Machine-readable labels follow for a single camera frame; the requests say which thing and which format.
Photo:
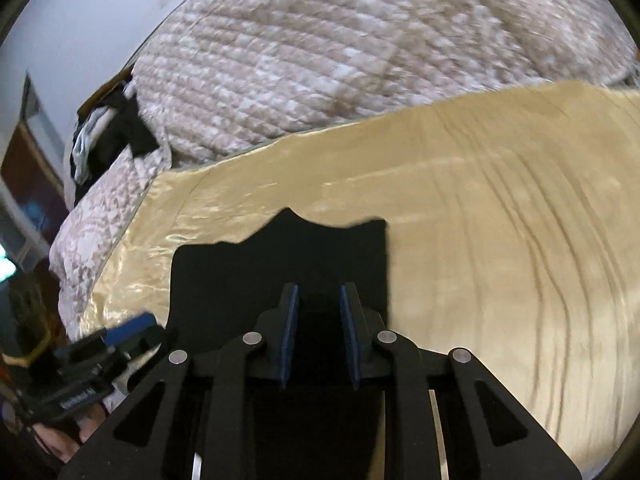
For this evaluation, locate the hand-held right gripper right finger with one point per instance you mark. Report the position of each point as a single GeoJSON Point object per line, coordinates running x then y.
{"type": "Point", "coordinates": [350, 340]}

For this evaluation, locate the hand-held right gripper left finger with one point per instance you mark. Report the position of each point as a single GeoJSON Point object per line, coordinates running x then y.
{"type": "Point", "coordinates": [290, 340]}

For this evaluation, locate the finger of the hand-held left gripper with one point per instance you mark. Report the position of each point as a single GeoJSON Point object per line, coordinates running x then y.
{"type": "Point", "coordinates": [132, 327]}

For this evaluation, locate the black pants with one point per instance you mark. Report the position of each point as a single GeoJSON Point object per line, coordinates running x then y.
{"type": "Point", "coordinates": [225, 270]}

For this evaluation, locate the person's left hand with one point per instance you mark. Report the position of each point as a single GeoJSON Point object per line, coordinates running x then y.
{"type": "Point", "coordinates": [65, 442]}

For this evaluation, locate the dark wooden cabinet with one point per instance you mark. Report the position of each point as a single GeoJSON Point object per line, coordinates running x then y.
{"type": "Point", "coordinates": [30, 185]}

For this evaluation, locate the cream satin bed sheet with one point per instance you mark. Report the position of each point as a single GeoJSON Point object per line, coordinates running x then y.
{"type": "Point", "coordinates": [475, 210]}

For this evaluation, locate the pile of black white clothes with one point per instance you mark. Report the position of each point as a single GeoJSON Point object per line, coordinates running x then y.
{"type": "Point", "coordinates": [110, 135]}

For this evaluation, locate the quilted floral comforter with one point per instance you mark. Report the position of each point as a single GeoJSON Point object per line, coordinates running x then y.
{"type": "Point", "coordinates": [325, 50]}

